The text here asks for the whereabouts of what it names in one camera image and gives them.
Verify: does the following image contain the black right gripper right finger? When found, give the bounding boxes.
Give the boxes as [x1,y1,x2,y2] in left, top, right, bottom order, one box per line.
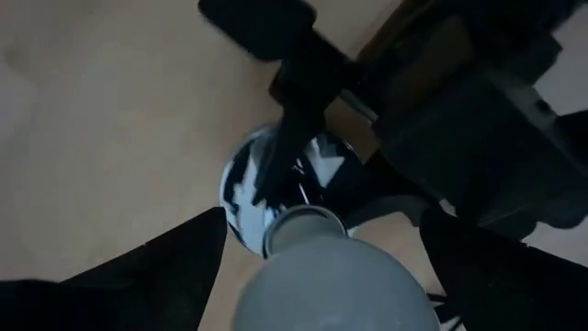
[418,206,588,331]

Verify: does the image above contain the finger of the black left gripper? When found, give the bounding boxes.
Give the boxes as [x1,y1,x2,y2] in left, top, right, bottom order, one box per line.
[250,27,367,209]
[321,146,445,231]

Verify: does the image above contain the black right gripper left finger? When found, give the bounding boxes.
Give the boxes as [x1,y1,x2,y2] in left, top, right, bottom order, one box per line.
[59,205,230,331]

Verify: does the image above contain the chrome lamp base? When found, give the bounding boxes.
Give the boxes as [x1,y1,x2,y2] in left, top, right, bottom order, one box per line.
[218,122,383,259]

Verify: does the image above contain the white light bulb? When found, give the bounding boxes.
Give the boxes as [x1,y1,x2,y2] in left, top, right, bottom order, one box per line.
[231,203,443,331]

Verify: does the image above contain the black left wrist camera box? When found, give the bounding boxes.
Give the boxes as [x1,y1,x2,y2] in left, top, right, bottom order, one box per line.
[197,0,319,62]

